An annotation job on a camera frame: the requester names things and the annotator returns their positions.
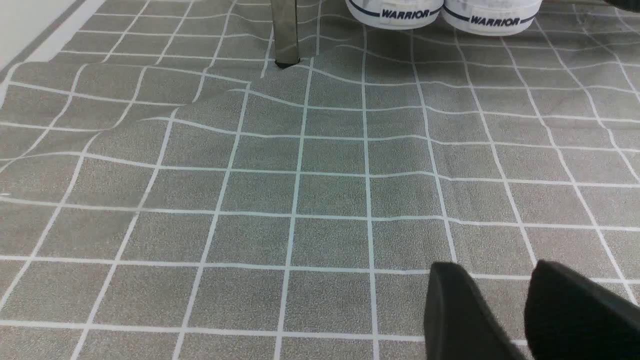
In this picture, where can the steel shoe rack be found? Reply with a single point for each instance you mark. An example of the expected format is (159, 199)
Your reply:
(285, 29)

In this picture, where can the navy slip-on shoe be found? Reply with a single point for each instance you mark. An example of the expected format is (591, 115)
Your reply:
(492, 18)
(395, 14)

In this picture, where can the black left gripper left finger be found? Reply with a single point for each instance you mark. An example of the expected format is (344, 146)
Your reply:
(457, 322)

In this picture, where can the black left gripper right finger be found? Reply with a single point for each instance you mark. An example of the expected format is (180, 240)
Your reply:
(569, 317)

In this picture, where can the grey checked floor cloth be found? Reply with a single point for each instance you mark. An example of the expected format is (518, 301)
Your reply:
(168, 192)

